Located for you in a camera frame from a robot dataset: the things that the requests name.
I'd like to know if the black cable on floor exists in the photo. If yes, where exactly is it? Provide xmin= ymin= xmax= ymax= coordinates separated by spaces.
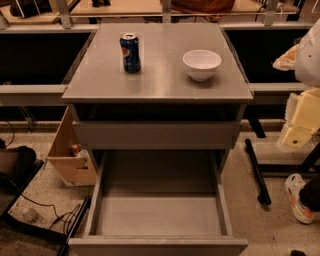
xmin=19 ymin=193 xmax=84 ymax=234

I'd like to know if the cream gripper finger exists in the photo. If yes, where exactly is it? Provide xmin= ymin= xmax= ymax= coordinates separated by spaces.
xmin=278 ymin=124 xmax=312 ymax=148

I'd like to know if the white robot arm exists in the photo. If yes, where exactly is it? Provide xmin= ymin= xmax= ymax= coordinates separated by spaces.
xmin=273 ymin=20 xmax=320 ymax=149

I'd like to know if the red item in box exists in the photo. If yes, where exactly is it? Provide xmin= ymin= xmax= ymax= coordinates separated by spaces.
xmin=71 ymin=144 xmax=82 ymax=156

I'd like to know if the black pole on floor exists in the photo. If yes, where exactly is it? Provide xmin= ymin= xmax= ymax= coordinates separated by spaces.
xmin=245 ymin=139 xmax=271 ymax=206

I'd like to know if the white ceramic bowl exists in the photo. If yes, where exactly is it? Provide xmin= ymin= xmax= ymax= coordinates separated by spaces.
xmin=182 ymin=49 xmax=222 ymax=81

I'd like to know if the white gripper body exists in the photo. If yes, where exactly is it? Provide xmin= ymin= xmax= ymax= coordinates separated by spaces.
xmin=285 ymin=88 xmax=320 ymax=134

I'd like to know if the closed grey top drawer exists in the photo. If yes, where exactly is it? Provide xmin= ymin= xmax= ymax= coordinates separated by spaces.
xmin=73 ymin=121 xmax=240 ymax=150

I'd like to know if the blue pepsi can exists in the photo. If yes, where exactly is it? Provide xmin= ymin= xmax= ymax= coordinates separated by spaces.
xmin=120 ymin=33 xmax=141 ymax=73

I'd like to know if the grey drawer cabinet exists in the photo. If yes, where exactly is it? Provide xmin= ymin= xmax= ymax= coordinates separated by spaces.
xmin=61 ymin=22 xmax=254 ymax=256

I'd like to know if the open grey middle drawer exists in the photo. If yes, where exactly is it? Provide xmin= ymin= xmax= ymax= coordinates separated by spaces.
xmin=69 ymin=150 xmax=248 ymax=256

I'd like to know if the white orange sneaker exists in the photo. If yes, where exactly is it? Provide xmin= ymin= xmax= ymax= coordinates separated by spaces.
xmin=285 ymin=174 xmax=315 ymax=224

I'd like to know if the cardboard box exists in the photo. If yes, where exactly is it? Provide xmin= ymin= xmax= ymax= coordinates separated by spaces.
xmin=47 ymin=108 xmax=97 ymax=186

